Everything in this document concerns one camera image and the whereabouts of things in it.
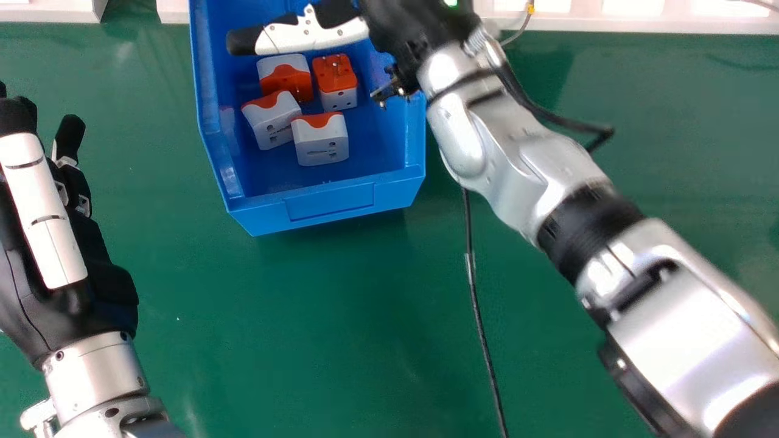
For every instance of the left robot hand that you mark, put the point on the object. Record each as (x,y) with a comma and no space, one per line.
(67,286)

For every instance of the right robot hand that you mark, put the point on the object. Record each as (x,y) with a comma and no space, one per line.
(389,30)

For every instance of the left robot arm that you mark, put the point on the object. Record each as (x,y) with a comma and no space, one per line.
(91,383)

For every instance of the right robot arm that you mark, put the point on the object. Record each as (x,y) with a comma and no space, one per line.
(608,243)

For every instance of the white-and-orange plug adapter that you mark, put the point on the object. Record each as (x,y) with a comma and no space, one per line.
(271,118)
(285,76)
(321,139)
(335,81)

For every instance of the blue plastic bin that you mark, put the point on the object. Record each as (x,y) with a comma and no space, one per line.
(316,176)

